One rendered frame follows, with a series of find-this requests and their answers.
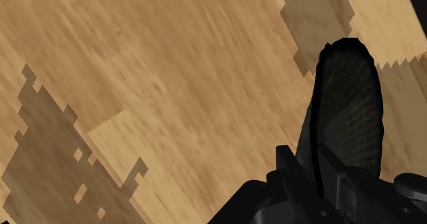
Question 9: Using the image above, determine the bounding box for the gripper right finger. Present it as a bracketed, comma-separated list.
[318, 142, 427, 224]

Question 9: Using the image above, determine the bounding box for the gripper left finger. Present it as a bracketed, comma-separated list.
[207, 145, 335, 224]

